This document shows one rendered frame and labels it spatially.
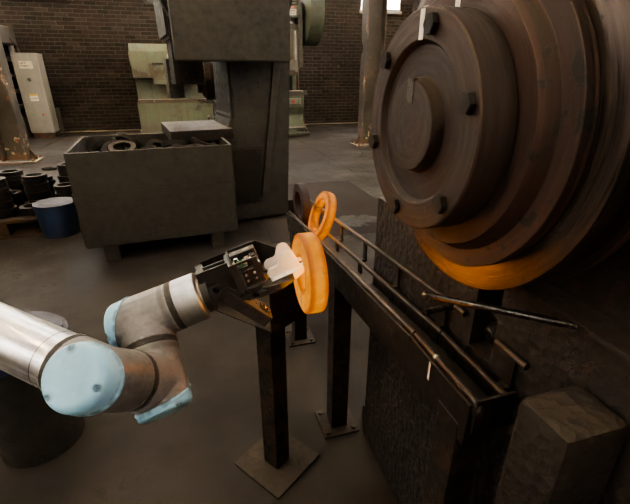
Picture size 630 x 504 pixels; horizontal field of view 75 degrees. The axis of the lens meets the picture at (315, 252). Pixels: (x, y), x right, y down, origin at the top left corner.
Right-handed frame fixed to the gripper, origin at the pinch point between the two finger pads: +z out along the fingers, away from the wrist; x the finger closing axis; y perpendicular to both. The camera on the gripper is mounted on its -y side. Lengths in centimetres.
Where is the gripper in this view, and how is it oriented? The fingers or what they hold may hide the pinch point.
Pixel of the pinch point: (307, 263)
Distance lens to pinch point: 78.5
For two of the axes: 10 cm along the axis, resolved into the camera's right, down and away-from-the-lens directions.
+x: -2.8, -3.9, 8.8
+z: 9.2, -3.6, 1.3
